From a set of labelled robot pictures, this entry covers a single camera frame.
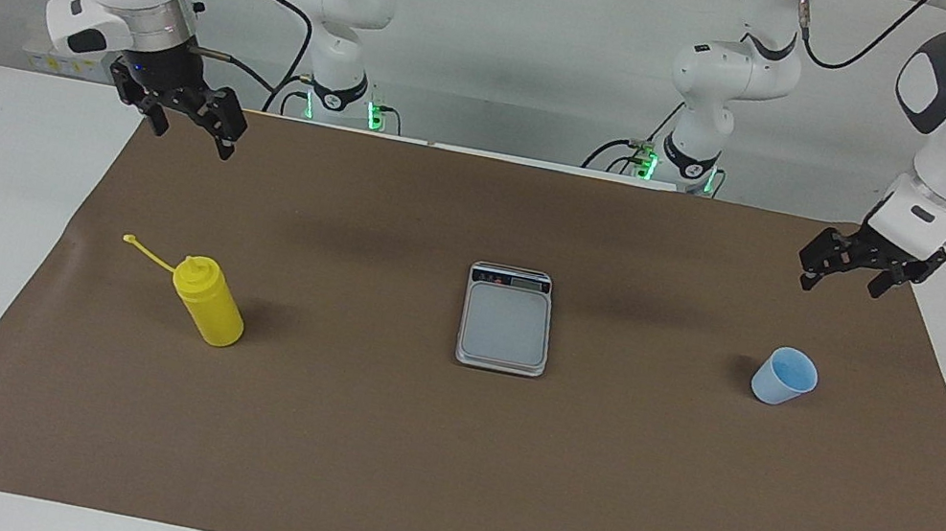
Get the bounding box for black left base cable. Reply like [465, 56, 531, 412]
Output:
[580, 87, 689, 186]

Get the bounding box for yellow squeeze bottle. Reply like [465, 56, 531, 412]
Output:
[107, 232, 259, 352]

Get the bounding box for light blue plastic cup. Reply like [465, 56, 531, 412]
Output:
[747, 341, 824, 413]

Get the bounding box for black right base cable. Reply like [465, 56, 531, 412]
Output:
[278, 72, 318, 122]

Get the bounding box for black base cable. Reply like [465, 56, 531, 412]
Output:
[278, 72, 318, 122]
[580, 87, 689, 186]

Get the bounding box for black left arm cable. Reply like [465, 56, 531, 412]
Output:
[707, 0, 946, 219]

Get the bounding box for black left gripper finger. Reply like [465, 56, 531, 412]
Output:
[865, 239, 946, 311]
[793, 221, 877, 302]

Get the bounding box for white power strip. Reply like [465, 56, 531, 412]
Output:
[19, 35, 127, 88]

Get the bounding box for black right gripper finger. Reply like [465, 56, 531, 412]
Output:
[165, 81, 255, 165]
[101, 55, 182, 140]

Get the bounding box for brown table mat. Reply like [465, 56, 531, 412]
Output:
[0, 65, 946, 531]

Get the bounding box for silver digital kitchen scale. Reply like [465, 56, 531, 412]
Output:
[451, 259, 564, 381]

